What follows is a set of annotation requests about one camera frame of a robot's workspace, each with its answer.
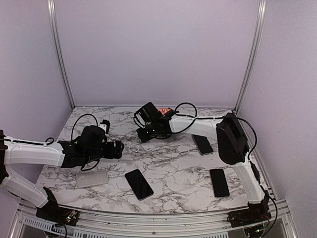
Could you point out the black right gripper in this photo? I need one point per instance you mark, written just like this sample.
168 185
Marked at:
137 131

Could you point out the translucent grey phone case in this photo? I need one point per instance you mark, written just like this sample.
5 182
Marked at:
91 178

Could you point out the aluminium corner post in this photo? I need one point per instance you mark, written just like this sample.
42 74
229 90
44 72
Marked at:
58 51
259 25

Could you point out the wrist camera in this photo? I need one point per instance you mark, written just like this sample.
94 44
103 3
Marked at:
148 113
105 125

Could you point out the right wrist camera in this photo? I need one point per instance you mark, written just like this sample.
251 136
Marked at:
148 113

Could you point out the dark phone in case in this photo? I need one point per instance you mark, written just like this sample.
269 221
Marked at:
203 145

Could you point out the red white patterned bowl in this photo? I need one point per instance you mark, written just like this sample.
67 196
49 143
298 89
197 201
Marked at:
166 111

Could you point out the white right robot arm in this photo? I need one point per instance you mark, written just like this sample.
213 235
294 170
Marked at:
233 148

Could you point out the left aluminium corner post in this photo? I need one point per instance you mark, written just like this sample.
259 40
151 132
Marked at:
58 51

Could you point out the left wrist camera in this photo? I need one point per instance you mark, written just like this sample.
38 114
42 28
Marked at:
105 125

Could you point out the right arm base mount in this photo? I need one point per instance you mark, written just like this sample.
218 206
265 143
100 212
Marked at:
255 213

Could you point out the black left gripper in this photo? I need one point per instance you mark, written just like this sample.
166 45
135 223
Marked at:
110 153

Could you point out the black patterned square plate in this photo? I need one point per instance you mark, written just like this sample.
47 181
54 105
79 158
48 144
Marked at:
159 129

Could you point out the black phone right side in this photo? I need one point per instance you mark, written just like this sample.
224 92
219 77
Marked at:
219 183

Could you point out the clear case with ring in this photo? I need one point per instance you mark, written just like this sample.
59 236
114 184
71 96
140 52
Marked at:
135 149

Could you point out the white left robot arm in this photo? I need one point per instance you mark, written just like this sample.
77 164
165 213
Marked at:
15 151

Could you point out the front aluminium frame rail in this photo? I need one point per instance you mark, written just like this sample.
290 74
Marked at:
100 224

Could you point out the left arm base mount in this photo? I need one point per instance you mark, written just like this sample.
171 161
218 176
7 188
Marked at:
51 211

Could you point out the black phone silver edge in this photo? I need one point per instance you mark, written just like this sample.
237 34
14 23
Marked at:
138 184

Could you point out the right aluminium corner post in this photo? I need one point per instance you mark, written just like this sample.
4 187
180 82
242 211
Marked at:
259 25

